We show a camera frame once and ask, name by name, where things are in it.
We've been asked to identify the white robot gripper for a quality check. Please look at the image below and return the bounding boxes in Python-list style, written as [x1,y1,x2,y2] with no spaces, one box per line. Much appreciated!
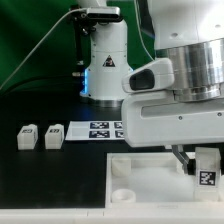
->
[121,91,224,175]

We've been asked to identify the white square table top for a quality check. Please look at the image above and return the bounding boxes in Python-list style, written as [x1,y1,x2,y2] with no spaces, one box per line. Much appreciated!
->
[105,153,224,209]

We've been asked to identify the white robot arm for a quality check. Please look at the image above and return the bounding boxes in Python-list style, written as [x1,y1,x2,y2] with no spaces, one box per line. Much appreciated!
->
[77,0,224,175]

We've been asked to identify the white sheet with fiducial tags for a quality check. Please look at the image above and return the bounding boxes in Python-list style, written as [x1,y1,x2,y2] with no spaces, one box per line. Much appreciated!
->
[65,121,124,141]

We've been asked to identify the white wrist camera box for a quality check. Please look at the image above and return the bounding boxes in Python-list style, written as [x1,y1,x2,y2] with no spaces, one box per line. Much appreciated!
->
[122,58,175,93]

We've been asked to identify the white cable right side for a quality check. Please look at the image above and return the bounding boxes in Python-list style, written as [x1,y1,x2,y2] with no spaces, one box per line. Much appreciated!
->
[133,0,156,63]

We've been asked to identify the black camera on stand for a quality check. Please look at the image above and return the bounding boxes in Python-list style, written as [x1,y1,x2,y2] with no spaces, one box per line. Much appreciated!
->
[67,4,123,68]

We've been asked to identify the white front table edge rail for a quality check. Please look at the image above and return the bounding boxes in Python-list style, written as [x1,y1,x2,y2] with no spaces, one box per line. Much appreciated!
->
[0,209,224,224]

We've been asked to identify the grey camera cable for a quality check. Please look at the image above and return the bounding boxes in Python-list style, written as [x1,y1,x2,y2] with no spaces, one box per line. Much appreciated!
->
[0,8,88,92]

